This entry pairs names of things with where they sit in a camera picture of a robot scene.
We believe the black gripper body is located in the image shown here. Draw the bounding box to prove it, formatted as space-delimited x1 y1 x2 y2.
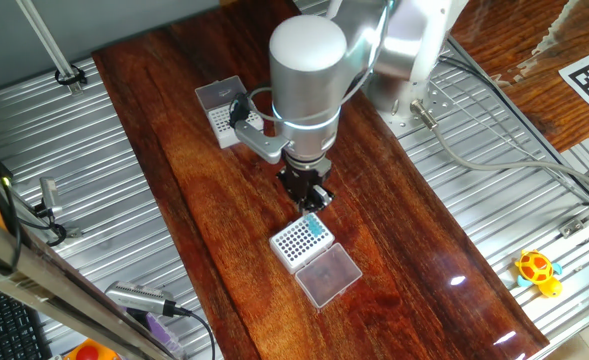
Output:
276 166 333 200

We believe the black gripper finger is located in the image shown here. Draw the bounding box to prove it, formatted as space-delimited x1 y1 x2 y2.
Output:
310 183 336 209
297 194 318 215

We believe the white tip rack clear lid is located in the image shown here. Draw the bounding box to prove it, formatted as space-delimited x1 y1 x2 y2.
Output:
195 74 265 150
268 212 364 310

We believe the dark red wooden board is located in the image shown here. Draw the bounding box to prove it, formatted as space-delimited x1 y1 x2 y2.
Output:
91 0 551 360

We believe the yellow orange turtle toy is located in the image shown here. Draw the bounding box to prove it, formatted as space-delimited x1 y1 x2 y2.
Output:
513 248 564 299

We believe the brown wooden board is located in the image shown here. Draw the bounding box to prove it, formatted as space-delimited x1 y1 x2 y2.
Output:
451 0 589 154

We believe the silver stand rod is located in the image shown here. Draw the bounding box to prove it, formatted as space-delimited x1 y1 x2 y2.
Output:
14 0 84 97

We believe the black keyboard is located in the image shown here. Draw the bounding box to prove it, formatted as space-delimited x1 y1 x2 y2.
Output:
0 277 53 360

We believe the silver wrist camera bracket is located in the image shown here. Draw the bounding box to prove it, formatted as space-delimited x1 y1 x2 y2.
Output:
233 119 291 165

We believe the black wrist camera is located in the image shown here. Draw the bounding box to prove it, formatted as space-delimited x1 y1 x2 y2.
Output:
227 92 251 129

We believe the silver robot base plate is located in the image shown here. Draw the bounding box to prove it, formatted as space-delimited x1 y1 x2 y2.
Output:
368 74 456 140

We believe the black depth camera cable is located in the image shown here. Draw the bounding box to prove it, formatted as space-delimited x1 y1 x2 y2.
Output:
172 304 217 360

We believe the grey cable with metal connector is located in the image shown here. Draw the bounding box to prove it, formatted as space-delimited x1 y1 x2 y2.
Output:
409 98 589 199

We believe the silver depth camera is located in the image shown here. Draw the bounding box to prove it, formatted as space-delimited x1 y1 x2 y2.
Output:
104 280 178 319

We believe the side camera mount arm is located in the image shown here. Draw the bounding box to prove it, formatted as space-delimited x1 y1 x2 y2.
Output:
3 187 84 241

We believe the aluminium bar with bracket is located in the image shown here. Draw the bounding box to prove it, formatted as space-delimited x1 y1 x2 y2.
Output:
557 192 589 240

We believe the small grey side camera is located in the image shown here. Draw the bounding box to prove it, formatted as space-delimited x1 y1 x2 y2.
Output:
38 176 64 217

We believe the black side camera cable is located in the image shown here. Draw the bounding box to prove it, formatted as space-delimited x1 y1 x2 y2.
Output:
32 202 69 249

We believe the black ring clamp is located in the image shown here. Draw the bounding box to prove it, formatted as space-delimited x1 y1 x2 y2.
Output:
54 64 88 87

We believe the aluminium frame beam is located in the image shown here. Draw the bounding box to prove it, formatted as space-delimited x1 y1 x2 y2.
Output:
0 202 175 360

